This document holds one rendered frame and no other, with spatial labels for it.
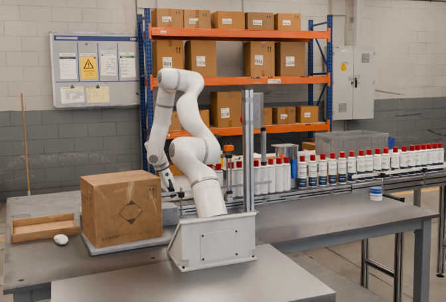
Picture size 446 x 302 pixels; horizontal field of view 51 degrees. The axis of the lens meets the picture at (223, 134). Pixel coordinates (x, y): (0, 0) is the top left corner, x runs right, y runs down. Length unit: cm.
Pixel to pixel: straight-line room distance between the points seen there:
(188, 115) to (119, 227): 57
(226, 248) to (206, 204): 19
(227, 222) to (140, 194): 45
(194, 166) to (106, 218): 43
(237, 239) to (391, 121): 732
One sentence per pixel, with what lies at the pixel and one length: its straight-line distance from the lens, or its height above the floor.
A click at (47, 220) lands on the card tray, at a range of 263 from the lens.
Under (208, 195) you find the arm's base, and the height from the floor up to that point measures 108.
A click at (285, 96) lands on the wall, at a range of 783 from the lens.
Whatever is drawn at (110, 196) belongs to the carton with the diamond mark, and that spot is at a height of 106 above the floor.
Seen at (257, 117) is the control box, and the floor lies 134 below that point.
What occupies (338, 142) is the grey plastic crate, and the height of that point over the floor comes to 97.
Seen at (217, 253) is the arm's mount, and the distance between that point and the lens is 187.
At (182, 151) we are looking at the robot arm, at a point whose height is 125.
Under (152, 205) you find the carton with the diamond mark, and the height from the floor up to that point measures 100.
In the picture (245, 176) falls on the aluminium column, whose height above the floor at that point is 103.
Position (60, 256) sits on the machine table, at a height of 83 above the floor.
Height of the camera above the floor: 153
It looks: 6 degrees down
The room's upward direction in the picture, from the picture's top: 1 degrees counter-clockwise
